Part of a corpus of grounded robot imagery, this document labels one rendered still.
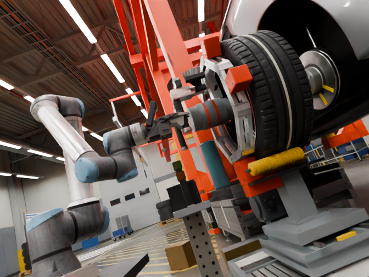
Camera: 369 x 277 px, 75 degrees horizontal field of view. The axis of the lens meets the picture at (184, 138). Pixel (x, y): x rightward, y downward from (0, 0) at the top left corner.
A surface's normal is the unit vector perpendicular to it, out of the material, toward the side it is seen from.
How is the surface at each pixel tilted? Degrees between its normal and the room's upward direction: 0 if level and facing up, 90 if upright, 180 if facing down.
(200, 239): 90
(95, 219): 95
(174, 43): 90
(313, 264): 90
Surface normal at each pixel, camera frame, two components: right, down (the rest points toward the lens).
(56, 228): 0.69, -0.48
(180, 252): -0.64, 0.02
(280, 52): -0.03, -0.42
